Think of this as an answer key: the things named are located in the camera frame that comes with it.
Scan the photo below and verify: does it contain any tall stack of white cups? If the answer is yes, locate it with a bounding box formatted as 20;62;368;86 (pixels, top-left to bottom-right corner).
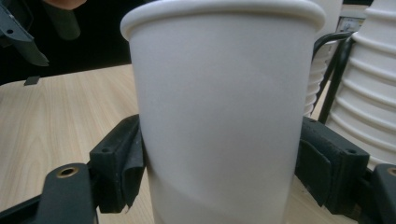
324;0;396;172

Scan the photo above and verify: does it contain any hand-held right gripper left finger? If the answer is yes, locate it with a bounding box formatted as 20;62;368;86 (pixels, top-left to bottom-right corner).
88;114;147;215

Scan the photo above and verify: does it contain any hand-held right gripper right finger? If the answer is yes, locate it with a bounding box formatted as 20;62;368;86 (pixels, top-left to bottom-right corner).
294;116;371;217

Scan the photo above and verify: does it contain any black wire double cup holder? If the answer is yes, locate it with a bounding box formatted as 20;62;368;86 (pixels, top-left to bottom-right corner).
311;30;356;126

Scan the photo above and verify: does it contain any single white paper cup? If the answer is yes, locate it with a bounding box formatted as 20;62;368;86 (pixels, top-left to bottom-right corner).
120;0;328;224

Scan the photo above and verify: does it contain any short stack of white cups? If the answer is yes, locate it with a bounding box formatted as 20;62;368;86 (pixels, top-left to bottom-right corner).
303;0;345;118

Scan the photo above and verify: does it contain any black tape piece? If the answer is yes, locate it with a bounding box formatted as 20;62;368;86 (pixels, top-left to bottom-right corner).
23;75;42;87

